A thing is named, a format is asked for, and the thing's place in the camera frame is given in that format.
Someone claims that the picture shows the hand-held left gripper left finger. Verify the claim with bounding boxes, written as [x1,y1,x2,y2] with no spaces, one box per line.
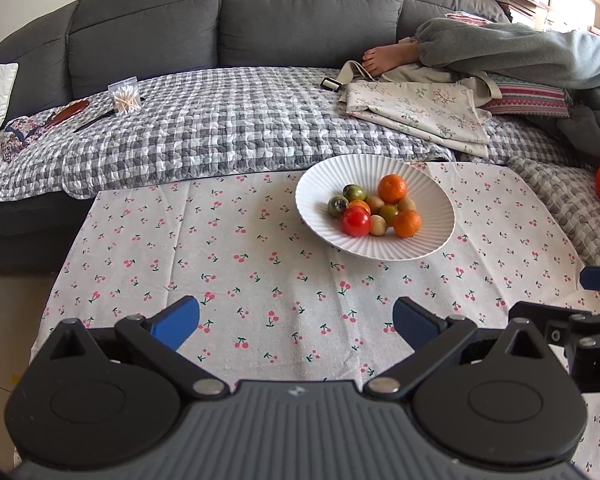
[50,296,231,402]

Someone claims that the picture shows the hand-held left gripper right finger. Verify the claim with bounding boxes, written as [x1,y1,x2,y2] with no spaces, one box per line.
[364,296,552,402]

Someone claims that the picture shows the small orange mandarin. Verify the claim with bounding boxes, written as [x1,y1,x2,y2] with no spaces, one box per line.
[393,210,423,239]

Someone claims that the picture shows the red tomato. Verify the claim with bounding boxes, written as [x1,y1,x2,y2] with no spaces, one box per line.
[341,206,371,237]

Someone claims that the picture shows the large orange mandarin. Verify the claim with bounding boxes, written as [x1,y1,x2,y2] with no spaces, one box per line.
[378,173,409,204]

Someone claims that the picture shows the white ribbed plate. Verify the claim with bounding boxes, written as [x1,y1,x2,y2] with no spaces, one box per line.
[295,154,456,262]

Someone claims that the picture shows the cherry print cloth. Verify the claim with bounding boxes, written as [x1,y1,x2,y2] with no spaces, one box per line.
[14,160,600,480]

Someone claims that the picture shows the dark grey garment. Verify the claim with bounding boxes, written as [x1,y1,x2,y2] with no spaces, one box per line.
[555,82,600,171]

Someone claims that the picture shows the striped cushion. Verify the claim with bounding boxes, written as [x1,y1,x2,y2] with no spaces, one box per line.
[485,74,574,119]

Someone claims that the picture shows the grey checked blanket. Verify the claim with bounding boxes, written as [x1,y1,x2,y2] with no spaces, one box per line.
[0,66,600,311]

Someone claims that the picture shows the black pen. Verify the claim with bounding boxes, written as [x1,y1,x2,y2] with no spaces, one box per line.
[73,107,118,134]

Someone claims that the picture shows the cream floral cloth bag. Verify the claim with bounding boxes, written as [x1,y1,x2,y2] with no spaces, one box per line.
[337,60,503,159]

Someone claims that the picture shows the clear cotton swab box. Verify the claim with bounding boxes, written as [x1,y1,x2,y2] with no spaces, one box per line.
[108,77,143,113]

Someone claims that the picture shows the red oval object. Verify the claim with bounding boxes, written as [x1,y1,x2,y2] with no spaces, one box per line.
[44,100,91,126]

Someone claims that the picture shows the dark red patterned pouch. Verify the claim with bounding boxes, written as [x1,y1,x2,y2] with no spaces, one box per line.
[0,115,55,162]

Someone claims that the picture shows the dark grey sofa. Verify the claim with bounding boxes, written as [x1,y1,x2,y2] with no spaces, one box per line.
[0,0,600,276]

